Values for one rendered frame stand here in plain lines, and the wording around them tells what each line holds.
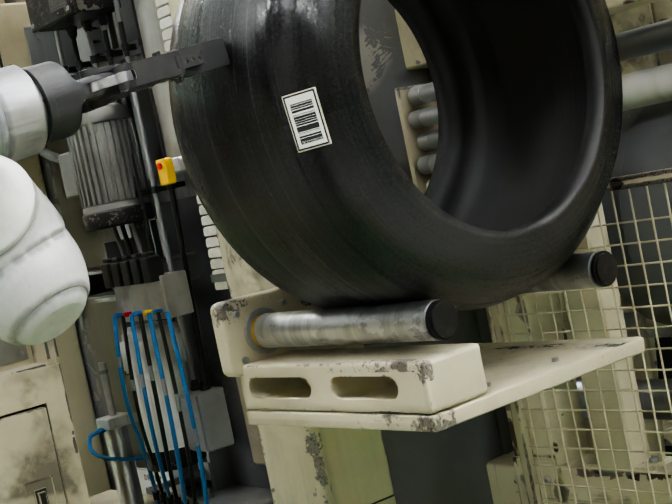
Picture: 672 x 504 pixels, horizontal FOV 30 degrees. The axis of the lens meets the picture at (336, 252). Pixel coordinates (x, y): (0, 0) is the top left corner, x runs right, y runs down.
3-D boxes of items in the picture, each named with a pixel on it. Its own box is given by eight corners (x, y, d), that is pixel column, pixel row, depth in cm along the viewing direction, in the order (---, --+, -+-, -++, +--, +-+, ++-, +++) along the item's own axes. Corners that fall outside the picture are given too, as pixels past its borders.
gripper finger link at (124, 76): (62, 84, 122) (86, 73, 117) (108, 71, 125) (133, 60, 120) (71, 108, 122) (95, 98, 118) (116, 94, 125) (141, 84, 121)
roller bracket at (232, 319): (222, 378, 162) (207, 304, 161) (441, 311, 187) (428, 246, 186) (237, 378, 159) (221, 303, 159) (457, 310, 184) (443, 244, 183)
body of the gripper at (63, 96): (33, 61, 116) (117, 39, 122) (-4, 79, 123) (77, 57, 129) (60, 138, 117) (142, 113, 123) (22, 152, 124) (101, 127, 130)
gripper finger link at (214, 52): (165, 53, 130) (169, 51, 130) (218, 38, 134) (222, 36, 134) (174, 80, 131) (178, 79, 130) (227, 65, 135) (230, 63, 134)
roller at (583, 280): (418, 264, 181) (434, 288, 183) (400, 284, 179) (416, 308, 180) (607, 242, 154) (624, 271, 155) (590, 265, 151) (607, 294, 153)
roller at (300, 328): (262, 306, 164) (282, 330, 165) (241, 330, 161) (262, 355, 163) (444, 290, 136) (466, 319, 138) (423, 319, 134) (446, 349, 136)
